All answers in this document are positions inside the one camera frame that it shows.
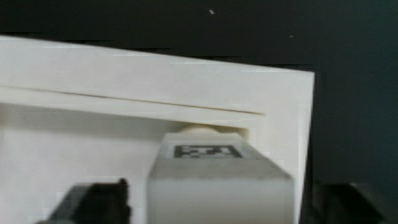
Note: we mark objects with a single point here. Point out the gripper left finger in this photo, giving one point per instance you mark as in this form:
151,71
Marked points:
92,205

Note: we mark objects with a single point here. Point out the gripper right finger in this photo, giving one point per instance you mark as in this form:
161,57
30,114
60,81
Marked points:
346,204

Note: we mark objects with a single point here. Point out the white table leg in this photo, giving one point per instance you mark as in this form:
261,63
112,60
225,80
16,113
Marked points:
215,183

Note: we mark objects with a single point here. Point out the white square tabletop tray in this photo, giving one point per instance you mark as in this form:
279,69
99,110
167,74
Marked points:
92,102

